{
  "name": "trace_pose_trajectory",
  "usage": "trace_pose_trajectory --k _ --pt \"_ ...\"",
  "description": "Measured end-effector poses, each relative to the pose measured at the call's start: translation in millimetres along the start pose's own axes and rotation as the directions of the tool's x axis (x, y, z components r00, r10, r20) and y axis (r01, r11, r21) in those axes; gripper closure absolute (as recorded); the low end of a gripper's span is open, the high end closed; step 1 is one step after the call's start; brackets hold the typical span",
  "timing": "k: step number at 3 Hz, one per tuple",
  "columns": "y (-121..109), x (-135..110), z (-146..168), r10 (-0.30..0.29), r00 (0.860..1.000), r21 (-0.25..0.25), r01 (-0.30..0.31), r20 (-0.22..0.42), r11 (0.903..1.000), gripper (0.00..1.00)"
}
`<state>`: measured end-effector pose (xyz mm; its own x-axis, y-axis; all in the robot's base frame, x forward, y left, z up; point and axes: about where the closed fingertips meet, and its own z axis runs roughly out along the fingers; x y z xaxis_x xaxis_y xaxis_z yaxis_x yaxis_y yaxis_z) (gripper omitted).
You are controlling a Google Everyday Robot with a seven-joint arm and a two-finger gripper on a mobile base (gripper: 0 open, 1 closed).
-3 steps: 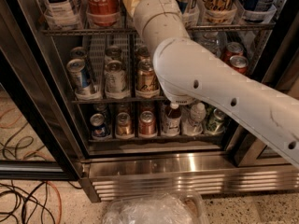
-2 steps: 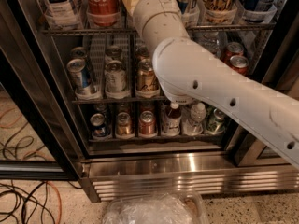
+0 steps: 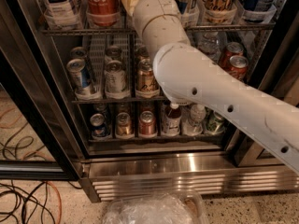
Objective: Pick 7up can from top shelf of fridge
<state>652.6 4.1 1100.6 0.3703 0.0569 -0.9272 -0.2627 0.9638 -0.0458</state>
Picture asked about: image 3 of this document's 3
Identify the white silver can middle rear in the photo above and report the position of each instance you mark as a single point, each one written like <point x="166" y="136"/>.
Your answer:
<point x="113" y="53"/>

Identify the stainless steel fridge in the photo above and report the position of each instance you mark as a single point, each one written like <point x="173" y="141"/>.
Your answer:
<point x="135" y="165"/>

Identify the red coca-cola can front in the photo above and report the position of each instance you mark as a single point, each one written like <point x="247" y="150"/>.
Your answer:
<point x="238" y="66"/>

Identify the green can bottom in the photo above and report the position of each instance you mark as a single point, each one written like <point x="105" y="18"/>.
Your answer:
<point x="215" y="123"/>

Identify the right glass fridge door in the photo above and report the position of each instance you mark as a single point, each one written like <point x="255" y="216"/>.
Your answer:
<point x="274" y="69"/>

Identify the clear plastic bag bin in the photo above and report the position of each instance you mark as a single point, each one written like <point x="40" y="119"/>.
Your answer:
<point x="170" y="207"/>

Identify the blue silver can middle front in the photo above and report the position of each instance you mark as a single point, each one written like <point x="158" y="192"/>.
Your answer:
<point x="80" y="75"/>

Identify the gold can middle front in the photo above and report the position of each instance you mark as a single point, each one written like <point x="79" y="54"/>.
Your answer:
<point x="146" y="81"/>

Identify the red copper can bottom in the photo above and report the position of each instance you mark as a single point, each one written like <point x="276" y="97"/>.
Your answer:
<point x="147" y="122"/>

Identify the blue silver can middle rear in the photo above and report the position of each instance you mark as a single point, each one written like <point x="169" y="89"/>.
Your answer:
<point x="79" y="53"/>

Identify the left glass fridge door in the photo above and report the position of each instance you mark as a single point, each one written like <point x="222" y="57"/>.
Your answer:
<point x="32" y="74"/>

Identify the bronze can bottom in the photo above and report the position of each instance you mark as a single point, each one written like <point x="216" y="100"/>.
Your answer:
<point x="124" y="124"/>

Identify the white black label can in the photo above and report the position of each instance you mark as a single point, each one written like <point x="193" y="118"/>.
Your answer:
<point x="62" y="11"/>

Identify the clear water bottle middle shelf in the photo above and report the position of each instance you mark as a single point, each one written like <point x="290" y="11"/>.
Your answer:
<point x="210" y="43"/>

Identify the blue pepsi can bottom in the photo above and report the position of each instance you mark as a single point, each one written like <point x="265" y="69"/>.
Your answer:
<point x="99" y="126"/>

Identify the white silver can middle front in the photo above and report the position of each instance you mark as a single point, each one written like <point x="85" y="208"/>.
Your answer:
<point x="115" y="77"/>

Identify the glass fridge door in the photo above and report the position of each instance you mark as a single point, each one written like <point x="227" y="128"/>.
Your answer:
<point x="32" y="74"/>
<point x="274" y="69"/>

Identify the clear water bottle bottom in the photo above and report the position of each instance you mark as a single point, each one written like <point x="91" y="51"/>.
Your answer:
<point x="194" y="116"/>

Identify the red coca-cola can rear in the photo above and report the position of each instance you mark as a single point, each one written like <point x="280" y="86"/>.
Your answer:
<point x="231" y="49"/>

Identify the white silver can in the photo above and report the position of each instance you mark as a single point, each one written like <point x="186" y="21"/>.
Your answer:
<point x="113" y="53"/>
<point x="115" y="77"/>

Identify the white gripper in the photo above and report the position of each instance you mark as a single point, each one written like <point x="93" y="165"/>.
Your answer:
<point x="151" y="6"/>

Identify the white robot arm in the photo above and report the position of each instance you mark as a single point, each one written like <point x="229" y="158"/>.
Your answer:
<point x="187" y="75"/>

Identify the gold can middle rear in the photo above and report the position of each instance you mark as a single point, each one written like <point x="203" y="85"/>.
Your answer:
<point x="141" y="53"/>

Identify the red coca-cola can top shelf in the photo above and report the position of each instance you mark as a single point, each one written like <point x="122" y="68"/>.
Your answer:
<point x="103" y="12"/>

